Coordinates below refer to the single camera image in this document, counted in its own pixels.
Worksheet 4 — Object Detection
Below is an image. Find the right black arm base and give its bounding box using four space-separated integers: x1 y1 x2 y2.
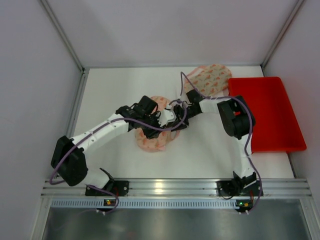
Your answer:
216 171 264 199

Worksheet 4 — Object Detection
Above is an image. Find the slotted grey cable duct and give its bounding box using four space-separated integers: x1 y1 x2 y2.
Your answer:
51 198 251 209

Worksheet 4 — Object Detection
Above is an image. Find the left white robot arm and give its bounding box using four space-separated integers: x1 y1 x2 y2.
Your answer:
51 96 173 189

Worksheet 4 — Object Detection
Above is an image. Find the floral mesh laundry bag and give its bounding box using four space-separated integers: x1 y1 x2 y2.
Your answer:
186 63 232 97

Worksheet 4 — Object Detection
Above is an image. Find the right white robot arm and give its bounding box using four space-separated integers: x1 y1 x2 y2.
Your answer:
164 90 260 188

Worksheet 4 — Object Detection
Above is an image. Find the aluminium mounting rail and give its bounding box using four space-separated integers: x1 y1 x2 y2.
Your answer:
40 178 312 199

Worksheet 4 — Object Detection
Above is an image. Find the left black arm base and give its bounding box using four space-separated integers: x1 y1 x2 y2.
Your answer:
84 179 130 197

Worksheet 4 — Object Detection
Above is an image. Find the red plastic tray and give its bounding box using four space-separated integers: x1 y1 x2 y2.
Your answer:
228 76 307 153

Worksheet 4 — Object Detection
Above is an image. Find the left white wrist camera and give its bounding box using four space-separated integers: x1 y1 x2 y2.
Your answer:
158 105 177 127

